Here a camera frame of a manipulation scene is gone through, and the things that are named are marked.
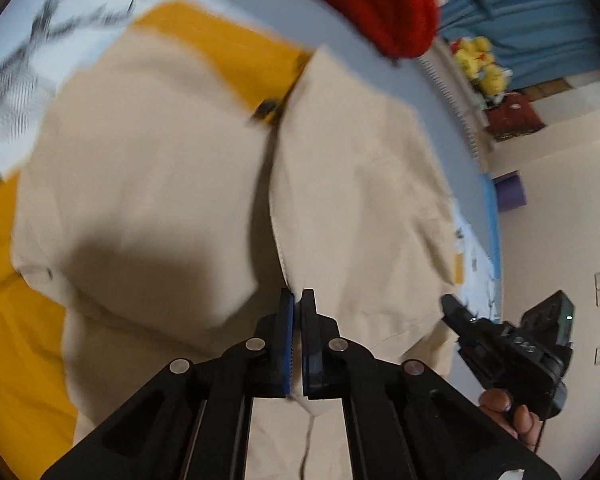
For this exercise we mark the purple bag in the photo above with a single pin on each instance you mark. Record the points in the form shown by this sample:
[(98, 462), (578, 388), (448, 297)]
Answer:
[(510, 191)]

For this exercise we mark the beige and yellow jacket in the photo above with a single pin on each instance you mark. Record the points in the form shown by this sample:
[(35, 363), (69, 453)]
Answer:
[(155, 185)]

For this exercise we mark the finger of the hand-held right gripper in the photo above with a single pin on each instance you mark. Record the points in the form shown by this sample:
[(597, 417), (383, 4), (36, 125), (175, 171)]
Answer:
[(462, 315)]

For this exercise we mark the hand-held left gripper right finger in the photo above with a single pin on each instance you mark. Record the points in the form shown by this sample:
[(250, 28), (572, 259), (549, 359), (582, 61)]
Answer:
[(310, 360)]

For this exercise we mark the red folded blanket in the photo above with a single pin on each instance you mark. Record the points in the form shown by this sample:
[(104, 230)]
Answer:
[(375, 5)]

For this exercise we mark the yellow plush toy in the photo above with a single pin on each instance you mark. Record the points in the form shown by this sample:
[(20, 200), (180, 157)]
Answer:
[(472, 55), (495, 82)]

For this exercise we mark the dark red cushion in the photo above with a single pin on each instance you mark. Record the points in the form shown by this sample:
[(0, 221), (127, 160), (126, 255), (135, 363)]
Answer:
[(515, 115)]

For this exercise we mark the person's right hand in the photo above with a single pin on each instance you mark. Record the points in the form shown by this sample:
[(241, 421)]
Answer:
[(522, 425)]

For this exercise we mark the blue curtain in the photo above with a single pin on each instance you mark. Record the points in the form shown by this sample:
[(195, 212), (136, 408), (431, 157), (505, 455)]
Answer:
[(520, 10)]

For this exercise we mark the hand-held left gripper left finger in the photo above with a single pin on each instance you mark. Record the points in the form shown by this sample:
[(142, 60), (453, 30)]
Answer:
[(282, 350)]

